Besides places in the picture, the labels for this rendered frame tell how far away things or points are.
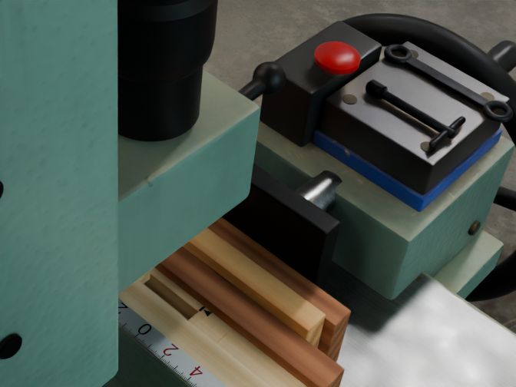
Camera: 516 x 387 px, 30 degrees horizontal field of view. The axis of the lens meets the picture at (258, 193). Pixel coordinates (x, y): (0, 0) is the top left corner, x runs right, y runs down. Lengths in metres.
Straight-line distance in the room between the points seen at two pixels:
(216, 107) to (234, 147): 0.02
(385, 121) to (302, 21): 1.84
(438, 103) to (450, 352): 0.16
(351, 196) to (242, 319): 0.12
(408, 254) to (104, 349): 0.24
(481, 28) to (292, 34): 0.50
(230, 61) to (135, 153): 1.82
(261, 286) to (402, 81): 0.18
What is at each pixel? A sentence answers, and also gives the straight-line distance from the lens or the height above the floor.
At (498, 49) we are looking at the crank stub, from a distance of 0.83.
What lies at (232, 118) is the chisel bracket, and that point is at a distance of 0.50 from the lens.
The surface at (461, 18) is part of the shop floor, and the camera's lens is 2.58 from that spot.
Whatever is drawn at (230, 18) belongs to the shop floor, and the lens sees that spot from 2.43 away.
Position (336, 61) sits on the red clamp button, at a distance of 0.62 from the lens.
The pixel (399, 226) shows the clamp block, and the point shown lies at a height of 0.96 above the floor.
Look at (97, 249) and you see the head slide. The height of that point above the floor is 1.10.
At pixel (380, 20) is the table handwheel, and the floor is 0.94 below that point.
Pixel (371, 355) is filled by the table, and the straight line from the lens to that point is 0.62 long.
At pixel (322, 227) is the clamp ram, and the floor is 0.99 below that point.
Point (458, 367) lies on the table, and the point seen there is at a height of 0.90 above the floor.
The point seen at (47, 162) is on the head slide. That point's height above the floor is 1.16.
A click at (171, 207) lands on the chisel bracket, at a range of 0.49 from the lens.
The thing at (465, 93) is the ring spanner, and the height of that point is 1.00.
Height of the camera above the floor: 1.40
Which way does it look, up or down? 45 degrees down
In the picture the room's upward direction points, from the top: 8 degrees clockwise
